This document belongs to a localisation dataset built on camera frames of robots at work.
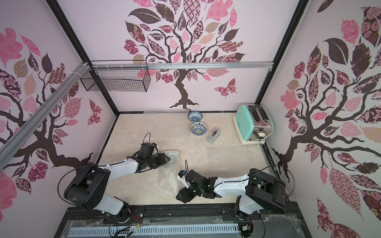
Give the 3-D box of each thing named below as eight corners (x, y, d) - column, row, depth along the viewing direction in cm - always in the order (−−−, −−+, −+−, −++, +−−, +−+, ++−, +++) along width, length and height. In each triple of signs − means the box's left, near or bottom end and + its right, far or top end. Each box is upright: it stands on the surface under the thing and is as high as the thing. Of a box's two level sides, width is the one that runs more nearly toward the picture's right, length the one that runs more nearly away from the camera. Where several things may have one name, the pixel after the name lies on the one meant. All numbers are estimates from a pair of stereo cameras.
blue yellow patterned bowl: (190, 136, 107) (190, 132, 103) (190, 125, 113) (190, 122, 110) (207, 136, 107) (207, 132, 103) (206, 125, 113) (206, 122, 110)
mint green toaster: (239, 145, 102) (246, 129, 89) (233, 119, 118) (238, 102, 105) (265, 145, 102) (276, 129, 89) (256, 119, 118) (264, 102, 105)
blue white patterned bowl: (187, 122, 114) (187, 119, 111) (188, 113, 120) (187, 111, 117) (202, 122, 114) (202, 119, 111) (202, 113, 120) (202, 111, 117)
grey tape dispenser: (206, 140, 104) (206, 137, 101) (214, 129, 110) (214, 126, 108) (212, 143, 102) (212, 140, 99) (220, 133, 109) (220, 129, 106)
